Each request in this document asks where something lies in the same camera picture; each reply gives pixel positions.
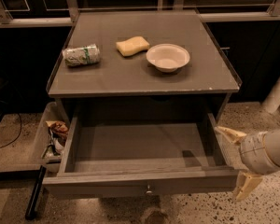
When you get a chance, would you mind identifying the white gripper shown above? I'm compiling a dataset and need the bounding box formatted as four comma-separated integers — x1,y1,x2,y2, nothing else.
215,126,280,202

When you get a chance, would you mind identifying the grey top drawer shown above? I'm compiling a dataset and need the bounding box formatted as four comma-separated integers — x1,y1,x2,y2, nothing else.
44,114,238,198

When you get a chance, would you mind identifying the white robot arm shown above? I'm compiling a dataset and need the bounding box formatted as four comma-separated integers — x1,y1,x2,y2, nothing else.
215,77,280,203

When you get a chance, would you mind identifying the grey drawer cabinet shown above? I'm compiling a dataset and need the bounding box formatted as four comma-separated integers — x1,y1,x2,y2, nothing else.
47,10,241,101

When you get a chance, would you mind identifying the white paper bowl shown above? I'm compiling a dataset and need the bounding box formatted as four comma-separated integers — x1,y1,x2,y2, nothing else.
146,44,190,73

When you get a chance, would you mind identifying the metal railing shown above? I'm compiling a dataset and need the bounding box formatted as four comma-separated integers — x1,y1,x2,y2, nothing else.
0,0,280,28

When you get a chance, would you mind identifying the yellow sponge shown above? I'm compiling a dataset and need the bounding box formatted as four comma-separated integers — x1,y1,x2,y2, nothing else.
116,36,150,57

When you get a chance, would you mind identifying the brown snack wrapper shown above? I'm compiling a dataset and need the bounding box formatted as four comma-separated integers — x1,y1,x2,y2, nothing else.
46,120,69,140

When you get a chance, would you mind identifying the clear plastic bin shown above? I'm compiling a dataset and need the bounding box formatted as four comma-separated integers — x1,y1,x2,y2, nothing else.
33,102,69,173

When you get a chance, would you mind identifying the crushed green white can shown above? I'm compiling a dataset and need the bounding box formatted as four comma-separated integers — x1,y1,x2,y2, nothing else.
63,44,101,67

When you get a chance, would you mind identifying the black metal leg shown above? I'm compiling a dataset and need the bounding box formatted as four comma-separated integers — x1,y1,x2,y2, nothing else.
25,166,47,220

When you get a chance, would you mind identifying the black cable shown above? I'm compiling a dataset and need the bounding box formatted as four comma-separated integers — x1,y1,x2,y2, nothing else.
0,110,23,152

